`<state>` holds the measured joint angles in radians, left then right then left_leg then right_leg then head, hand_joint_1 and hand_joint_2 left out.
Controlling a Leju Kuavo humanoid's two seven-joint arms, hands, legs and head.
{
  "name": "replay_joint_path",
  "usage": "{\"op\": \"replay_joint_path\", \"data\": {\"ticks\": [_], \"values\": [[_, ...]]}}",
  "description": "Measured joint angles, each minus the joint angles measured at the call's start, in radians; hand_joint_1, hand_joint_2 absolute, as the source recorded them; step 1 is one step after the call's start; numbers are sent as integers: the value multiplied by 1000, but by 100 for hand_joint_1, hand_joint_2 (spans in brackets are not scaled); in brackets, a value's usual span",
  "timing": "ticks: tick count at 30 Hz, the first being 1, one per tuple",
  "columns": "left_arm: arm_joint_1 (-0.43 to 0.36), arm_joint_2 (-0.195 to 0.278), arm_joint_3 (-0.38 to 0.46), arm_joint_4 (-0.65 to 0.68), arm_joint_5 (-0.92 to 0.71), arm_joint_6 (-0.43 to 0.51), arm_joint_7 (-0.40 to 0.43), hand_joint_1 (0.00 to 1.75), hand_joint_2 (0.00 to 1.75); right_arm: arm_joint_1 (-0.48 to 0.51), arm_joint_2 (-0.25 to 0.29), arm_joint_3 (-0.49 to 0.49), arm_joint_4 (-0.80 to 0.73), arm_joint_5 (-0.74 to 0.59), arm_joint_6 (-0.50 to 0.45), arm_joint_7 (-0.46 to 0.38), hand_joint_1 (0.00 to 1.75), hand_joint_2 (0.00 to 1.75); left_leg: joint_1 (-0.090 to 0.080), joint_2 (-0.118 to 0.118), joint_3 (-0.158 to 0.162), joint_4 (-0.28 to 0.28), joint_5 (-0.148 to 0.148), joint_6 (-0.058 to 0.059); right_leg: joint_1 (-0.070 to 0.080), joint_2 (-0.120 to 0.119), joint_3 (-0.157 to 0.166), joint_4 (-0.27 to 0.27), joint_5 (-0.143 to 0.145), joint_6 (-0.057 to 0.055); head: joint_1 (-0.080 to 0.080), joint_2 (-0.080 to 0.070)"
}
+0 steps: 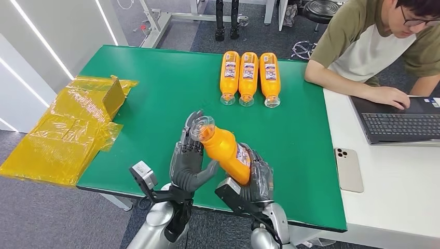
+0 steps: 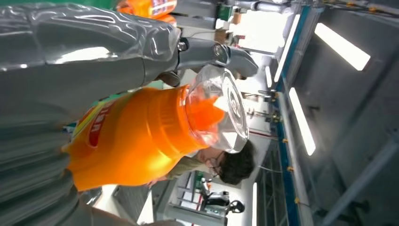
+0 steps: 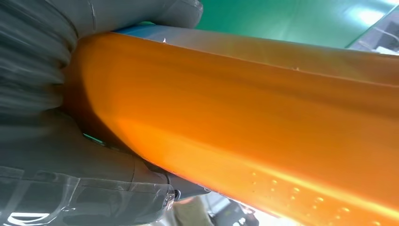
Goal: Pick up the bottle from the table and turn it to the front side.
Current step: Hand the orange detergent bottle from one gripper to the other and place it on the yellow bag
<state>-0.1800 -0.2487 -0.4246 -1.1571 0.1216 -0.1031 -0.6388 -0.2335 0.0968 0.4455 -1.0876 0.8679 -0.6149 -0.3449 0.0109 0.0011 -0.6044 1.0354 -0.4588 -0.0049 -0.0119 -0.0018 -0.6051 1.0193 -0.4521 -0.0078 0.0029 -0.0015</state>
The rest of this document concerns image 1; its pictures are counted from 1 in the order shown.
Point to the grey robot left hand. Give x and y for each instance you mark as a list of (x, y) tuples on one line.
[(187, 165)]

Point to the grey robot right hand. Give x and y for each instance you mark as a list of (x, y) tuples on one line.
[(261, 182)]

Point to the orange detergent bottle blue label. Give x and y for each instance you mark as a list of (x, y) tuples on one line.
[(223, 151)]

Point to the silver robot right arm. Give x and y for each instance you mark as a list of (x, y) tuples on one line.
[(275, 220)]

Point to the person's left forearm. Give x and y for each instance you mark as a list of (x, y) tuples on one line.
[(428, 84)]

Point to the person's right forearm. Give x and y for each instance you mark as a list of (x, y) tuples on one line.
[(337, 84)]

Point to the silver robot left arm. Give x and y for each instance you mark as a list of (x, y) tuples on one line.
[(154, 223)]

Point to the green table mat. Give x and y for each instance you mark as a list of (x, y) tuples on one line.
[(154, 103)]

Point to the white table foot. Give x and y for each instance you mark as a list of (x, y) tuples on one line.
[(118, 202)]

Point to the beige smartphone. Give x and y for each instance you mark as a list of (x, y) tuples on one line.
[(349, 170)]

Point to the yellow plastic wrapped cardboard box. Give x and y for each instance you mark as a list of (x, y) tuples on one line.
[(62, 137)]

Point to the chrome star chair base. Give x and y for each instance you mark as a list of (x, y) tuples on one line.
[(304, 50)]

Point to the dark grey laptop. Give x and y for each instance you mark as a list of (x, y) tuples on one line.
[(398, 125)]

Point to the person's right hand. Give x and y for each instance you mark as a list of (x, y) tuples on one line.
[(390, 97)]

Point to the grey crumpled bag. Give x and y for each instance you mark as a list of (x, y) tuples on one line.
[(290, 15)]

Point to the person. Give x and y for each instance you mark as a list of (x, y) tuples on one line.
[(361, 44)]

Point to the white desk leg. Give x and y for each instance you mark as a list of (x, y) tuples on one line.
[(270, 12)]

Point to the black round stool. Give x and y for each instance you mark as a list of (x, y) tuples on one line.
[(321, 8)]

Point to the black framed glasses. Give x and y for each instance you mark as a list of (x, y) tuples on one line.
[(412, 21)]

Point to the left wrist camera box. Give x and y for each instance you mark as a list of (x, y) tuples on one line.
[(144, 173)]

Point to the white metal floor frame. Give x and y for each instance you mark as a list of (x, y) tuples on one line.
[(161, 24)]

